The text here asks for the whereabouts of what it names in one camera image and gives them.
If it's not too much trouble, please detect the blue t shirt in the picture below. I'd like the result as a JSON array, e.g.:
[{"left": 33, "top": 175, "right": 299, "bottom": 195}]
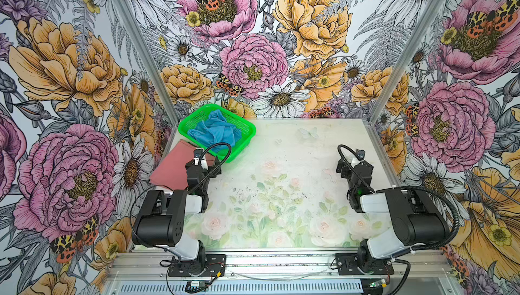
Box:
[{"left": 188, "top": 109, "right": 242, "bottom": 147}]

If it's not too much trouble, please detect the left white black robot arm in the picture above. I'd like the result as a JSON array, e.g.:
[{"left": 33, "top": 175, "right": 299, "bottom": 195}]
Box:
[{"left": 131, "top": 159, "right": 222, "bottom": 275}]

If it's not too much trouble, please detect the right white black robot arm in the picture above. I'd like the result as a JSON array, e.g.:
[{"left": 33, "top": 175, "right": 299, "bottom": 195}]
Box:
[{"left": 334, "top": 159, "right": 451, "bottom": 275}]

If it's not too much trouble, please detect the folded red t shirt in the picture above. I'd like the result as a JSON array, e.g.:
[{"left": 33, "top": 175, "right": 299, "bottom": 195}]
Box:
[{"left": 150, "top": 140, "right": 203, "bottom": 190}]

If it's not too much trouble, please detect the green plastic basket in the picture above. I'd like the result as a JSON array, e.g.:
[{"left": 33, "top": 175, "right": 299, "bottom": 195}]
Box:
[{"left": 178, "top": 104, "right": 256, "bottom": 162}]

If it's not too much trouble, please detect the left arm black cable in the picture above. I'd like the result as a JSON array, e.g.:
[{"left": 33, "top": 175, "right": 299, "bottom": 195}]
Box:
[{"left": 190, "top": 142, "right": 232, "bottom": 194}]

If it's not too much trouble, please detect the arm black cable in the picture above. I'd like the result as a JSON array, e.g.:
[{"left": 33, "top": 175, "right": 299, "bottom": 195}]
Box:
[
  {"left": 190, "top": 142, "right": 232, "bottom": 194},
  {"left": 336, "top": 144, "right": 460, "bottom": 251}
]

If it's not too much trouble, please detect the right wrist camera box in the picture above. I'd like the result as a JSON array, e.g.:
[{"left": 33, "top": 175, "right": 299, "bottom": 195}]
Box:
[{"left": 356, "top": 150, "right": 366, "bottom": 161}]

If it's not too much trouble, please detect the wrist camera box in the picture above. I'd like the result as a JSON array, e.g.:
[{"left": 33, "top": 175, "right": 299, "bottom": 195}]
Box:
[
  {"left": 193, "top": 148, "right": 204, "bottom": 166},
  {"left": 356, "top": 150, "right": 366, "bottom": 161}
]

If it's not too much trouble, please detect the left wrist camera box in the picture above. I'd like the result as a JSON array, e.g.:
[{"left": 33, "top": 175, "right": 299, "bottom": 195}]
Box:
[{"left": 193, "top": 148, "right": 204, "bottom": 166}]

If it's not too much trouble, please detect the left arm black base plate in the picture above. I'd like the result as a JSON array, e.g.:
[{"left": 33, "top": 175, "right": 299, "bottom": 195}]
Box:
[{"left": 167, "top": 254, "right": 227, "bottom": 277}]

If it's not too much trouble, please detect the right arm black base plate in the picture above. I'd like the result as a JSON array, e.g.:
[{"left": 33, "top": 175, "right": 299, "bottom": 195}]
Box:
[{"left": 334, "top": 253, "right": 394, "bottom": 275}]

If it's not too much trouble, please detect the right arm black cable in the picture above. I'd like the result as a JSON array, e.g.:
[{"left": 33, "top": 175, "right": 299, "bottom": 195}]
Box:
[{"left": 336, "top": 144, "right": 460, "bottom": 251}]

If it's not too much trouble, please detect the aluminium front rail frame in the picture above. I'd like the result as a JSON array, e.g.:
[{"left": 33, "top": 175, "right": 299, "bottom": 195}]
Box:
[{"left": 104, "top": 248, "right": 464, "bottom": 294}]

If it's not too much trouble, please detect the right aluminium corner post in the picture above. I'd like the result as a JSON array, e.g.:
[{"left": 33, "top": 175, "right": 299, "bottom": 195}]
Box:
[{"left": 368, "top": 0, "right": 446, "bottom": 124}]

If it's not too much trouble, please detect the aluminium corner post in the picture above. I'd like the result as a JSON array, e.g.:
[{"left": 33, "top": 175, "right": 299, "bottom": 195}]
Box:
[
  {"left": 111, "top": 0, "right": 180, "bottom": 127},
  {"left": 368, "top": 0, "right": 446, "bottom": 124}
]

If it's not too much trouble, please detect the left aluminium corner post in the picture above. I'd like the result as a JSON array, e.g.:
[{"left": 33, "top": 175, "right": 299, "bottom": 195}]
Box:
[{"left": 111, "top": 0, "right": 180, "bottom": 127}]

